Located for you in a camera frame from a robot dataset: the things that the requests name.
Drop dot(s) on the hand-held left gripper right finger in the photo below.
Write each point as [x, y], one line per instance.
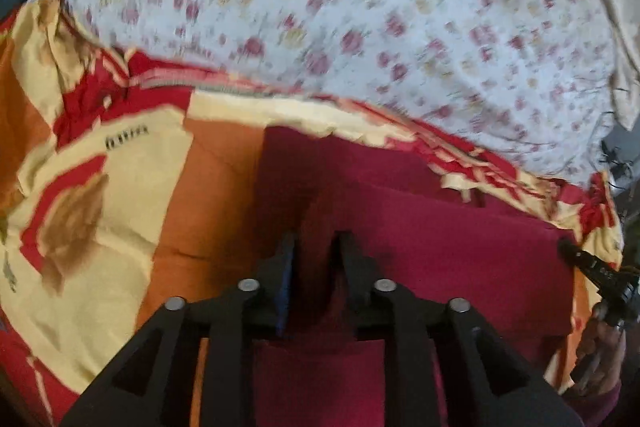
[350, 267]

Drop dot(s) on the maroon small garment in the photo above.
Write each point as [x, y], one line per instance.
[440, 257]

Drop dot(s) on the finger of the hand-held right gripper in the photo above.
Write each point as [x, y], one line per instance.
[595, 264]

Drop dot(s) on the beige cloth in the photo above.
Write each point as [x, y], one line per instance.
[622, 47]

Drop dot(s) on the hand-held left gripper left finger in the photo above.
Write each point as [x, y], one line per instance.
[284, 288]

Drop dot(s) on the person's maroon sleeved forearm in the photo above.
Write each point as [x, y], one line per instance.
[597, 407]

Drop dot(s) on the white floral bedsheet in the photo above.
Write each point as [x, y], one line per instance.
[350, 17]

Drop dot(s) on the orange red cream patterned blanket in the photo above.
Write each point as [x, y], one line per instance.
[125, 187]

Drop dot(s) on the person's right hand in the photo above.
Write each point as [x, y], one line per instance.
[607, 357]

